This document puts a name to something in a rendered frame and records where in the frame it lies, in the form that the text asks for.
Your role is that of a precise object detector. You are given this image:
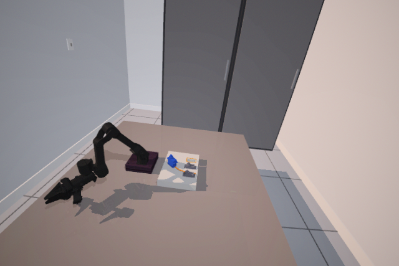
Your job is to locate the blue micro servo with orange cable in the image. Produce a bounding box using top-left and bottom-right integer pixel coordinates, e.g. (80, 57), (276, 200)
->
(167, 154), (185, 173)

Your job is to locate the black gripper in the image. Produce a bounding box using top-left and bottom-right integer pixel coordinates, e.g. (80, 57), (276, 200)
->
(44, 176), (85, 204)

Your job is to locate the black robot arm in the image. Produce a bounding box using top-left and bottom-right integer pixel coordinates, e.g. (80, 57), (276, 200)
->
(71, 122), (150, 204)

